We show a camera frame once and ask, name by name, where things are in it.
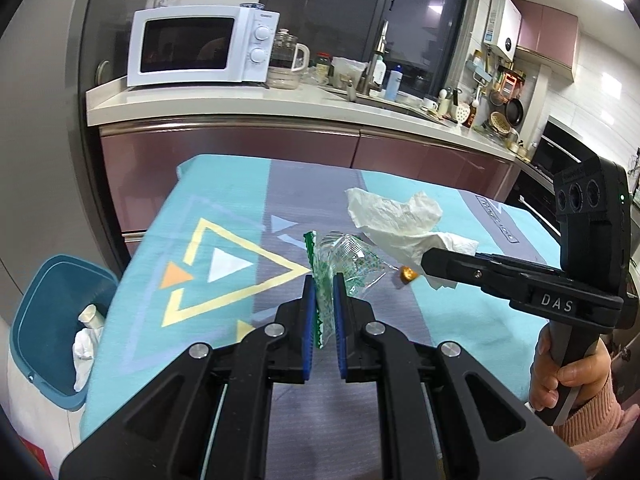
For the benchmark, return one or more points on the teal wall shelf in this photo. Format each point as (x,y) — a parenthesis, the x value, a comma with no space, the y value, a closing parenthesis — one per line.
(479,71)

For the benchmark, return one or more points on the white water heater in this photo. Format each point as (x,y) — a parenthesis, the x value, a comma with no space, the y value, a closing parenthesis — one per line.
(502,27)

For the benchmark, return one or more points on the metal kitchen faucet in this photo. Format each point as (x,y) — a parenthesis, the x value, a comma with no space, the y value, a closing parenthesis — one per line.
(381,40)

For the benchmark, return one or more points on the dark lidded jar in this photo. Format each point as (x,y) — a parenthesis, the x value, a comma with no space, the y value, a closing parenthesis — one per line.
(323,67)

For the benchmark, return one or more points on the blue dotted paper cup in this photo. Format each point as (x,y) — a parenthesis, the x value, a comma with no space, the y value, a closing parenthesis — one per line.
(91,316)

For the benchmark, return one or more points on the black frying pan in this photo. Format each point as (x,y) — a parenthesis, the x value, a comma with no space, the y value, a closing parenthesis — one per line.
(515,112)

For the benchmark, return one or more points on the grey refrigerator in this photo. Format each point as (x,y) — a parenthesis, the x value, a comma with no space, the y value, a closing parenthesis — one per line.
(45,135)

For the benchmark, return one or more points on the mauve kitchen counter cabinet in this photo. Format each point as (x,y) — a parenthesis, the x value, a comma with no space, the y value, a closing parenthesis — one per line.
(240,145)

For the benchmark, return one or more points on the green clear plastic wrapper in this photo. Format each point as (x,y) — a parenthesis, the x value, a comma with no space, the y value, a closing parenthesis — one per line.
(345,257)

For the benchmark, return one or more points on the person's right forearm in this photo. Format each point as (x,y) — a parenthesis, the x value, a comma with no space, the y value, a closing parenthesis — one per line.
(600,422)

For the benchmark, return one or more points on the teal grey patterned tablecloth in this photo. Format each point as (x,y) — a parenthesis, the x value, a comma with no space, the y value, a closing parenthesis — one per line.
(215,200)

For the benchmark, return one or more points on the blue capped bottle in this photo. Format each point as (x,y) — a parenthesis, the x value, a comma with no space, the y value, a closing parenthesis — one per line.
(393,85)

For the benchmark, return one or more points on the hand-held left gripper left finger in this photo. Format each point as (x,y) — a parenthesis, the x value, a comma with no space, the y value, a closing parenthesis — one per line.
(309,332)

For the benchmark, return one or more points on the glass kettle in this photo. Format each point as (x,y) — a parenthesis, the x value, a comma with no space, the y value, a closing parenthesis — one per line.
(285,60)

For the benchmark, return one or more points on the person's right hand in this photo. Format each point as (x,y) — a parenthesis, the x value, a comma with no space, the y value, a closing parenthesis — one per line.
(575,374)

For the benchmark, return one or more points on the clear plastic container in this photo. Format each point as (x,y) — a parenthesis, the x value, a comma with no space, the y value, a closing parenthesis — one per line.
(350,72)

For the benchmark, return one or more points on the black built-in oven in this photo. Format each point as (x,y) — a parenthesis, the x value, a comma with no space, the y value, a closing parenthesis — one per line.
(540,180)

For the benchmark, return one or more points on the dark kitchen window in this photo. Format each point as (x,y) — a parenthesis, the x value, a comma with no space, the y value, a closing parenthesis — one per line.
(340,5)

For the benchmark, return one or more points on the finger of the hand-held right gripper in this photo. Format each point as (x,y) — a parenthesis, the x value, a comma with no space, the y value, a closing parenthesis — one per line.
(465,270)

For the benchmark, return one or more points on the white microwave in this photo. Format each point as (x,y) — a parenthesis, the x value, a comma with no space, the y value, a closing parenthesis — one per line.
(240,45)

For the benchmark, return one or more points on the white soap bottle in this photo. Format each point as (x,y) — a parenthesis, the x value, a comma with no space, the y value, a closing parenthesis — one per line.
(379,72)

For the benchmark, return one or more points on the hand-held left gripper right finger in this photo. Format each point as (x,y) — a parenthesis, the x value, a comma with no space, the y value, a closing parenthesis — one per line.
(340,332)

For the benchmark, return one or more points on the blue trash bin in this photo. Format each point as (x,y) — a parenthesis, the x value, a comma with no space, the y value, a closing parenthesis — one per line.
(45,310)

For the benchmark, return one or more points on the small white ceramic cup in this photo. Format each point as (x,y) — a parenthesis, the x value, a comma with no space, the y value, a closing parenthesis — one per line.
(429,103)

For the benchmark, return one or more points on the pink wall cabinet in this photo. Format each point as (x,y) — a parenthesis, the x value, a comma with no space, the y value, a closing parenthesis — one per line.
(547,35)

